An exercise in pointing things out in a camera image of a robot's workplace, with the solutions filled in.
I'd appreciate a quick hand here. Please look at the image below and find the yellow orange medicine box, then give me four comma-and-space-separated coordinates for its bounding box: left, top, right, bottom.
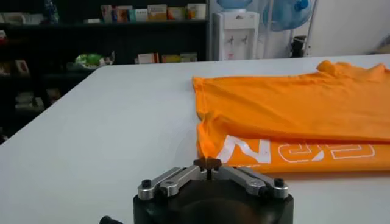
147, 4, 168, 21

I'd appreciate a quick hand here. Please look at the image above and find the black shelving unit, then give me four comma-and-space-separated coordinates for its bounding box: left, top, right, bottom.
0, 0, 211, 144

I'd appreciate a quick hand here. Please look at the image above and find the white water dispenser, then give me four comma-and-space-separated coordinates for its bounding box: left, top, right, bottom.
212, 10, 260, 61

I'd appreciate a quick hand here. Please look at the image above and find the orange t-shirt with white print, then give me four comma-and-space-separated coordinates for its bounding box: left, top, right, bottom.
191, 60, 390, 174

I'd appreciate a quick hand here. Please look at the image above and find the large white table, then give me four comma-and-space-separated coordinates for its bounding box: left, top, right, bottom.
0, 54, 390, 224

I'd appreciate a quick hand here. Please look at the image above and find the green yellow medicine box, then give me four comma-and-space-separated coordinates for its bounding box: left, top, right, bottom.
161, 54, 182, 63

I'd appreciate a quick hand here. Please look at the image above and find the green white medicine box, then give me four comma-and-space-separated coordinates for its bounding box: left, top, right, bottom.
180, 52, 198, 63

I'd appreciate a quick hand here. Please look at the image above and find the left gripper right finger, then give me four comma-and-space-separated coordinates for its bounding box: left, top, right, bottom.
209, 157, 289, 200

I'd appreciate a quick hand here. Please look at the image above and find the bowl with green fruit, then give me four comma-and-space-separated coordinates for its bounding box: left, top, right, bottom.
66, 51, 115, 71

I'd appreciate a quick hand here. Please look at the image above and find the blue drink bottle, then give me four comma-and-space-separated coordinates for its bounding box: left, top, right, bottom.
42, 0, 59, 24

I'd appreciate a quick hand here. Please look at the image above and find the orange white medicine box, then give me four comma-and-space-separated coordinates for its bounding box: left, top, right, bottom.
166, 7, 187, 21

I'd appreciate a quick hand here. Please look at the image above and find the white metal jug rack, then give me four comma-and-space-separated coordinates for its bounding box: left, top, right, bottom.
258, 0, 319, 58

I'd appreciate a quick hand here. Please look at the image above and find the red white medicine box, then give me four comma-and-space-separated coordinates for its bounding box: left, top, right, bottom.
136, 52, 160, 65

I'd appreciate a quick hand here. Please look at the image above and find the yellow white medicine box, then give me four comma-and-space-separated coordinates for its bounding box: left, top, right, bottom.
186, 4, 197, 20

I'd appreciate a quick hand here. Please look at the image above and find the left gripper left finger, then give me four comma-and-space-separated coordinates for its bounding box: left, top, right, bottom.
137, 157, 211, 201

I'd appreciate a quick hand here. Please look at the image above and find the pink white medicine box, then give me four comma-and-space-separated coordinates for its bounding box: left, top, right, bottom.
101, 4, 113, 23

